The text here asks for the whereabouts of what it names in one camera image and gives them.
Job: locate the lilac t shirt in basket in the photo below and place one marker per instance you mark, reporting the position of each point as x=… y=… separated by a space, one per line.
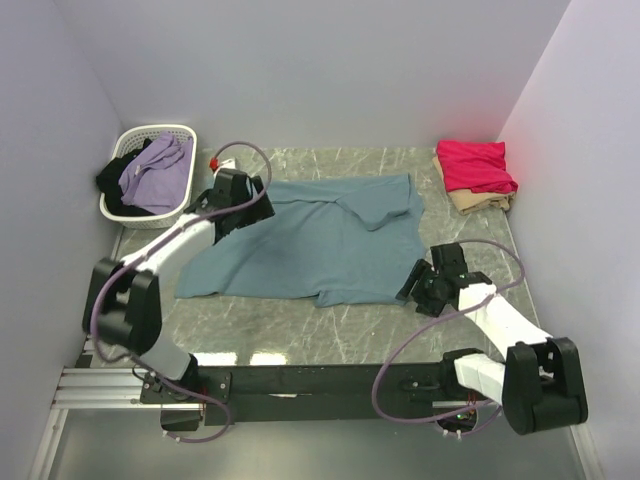
x=156 y=180

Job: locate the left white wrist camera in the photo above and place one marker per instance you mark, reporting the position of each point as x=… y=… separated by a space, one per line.
x=215 y=164

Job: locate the folded tan t shirt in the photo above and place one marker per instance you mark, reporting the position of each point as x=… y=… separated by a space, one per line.
x=466 y=202

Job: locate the white plastic laundry basket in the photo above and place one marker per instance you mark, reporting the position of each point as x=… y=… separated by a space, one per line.
x=133 y=139

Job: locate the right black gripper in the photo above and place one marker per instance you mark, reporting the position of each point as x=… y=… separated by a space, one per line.
x=425 y=306

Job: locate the folded red t shirt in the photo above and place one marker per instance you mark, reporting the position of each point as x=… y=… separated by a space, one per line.
x=476 y=166

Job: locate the black garment in basket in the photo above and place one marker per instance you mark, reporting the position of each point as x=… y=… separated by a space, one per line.
x=107 y=182

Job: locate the black base beam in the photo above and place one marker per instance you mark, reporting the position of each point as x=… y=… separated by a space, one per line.
x=327 y=392

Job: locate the teal blue t shirt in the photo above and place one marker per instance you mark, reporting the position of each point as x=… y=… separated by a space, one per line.
x=336 y=241

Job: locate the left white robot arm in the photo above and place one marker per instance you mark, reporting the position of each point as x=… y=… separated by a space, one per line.
x=123 y=306

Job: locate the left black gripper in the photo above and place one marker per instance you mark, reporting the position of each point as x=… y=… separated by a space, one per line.
x=258 y=210

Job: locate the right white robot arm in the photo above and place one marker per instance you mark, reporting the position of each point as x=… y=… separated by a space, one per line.
x=538 y=382

